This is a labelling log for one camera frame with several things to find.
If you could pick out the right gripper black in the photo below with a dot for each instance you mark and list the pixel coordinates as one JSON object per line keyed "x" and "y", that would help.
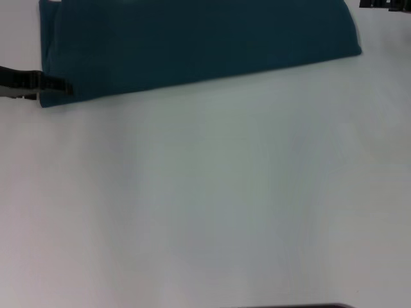
{"x": 391, "y": 4}

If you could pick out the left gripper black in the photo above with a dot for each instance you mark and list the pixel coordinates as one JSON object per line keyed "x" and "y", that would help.
{"x": 9, "y": 81}

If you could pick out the teal blue printed t-shirt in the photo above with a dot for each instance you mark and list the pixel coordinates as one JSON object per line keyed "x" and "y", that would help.
{"x": 192, "y": 38}

